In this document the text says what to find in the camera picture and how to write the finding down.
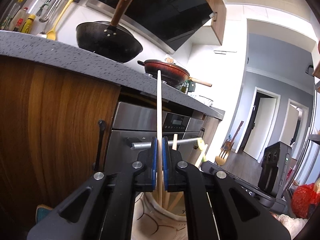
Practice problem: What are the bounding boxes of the yellow spoon green handle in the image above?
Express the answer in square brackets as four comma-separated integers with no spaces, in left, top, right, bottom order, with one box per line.
[195,138,208,168]

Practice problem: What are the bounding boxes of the person's right hand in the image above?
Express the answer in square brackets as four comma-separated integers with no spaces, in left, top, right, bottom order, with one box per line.
[271,212,308,239]

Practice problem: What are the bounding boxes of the red plastic bag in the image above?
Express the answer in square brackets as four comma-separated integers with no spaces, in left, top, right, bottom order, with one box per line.
[291,183,319,219]

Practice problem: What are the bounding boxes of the white floral ceramic utensil holder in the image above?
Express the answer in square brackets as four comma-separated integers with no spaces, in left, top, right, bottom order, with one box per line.
[131,192,188,239]

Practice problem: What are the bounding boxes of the white door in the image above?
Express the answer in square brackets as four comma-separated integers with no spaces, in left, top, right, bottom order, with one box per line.
[244,98,277,160]

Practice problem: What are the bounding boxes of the stainless steel built-in oven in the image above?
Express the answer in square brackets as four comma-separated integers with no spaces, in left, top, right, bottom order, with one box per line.
[105,101,206,176]

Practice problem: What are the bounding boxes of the grey speckled countertop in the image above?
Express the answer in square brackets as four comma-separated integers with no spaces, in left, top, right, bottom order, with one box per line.
[0,30,226,120]

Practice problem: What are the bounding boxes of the red brown frying pan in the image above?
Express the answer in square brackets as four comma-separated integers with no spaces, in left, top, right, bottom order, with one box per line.
[137,60,212,88]

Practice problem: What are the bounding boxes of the yellow hanging ladle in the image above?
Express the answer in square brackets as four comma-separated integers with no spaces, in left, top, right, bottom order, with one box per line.
[46,0,74,41]

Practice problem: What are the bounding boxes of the black range hood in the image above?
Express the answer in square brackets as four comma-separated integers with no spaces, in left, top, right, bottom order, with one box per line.
[87,0,214,53]

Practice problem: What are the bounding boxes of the hanging metal utensil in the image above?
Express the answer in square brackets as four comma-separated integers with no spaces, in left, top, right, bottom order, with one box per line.
[39,0,62,23]

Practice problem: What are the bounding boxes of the wooden cabinet door black handle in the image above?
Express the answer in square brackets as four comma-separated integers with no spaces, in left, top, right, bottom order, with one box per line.
[0,56,122,205]

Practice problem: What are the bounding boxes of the black wok wooden handle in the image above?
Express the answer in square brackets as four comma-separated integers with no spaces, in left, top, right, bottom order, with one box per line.
[76,0,143,63]

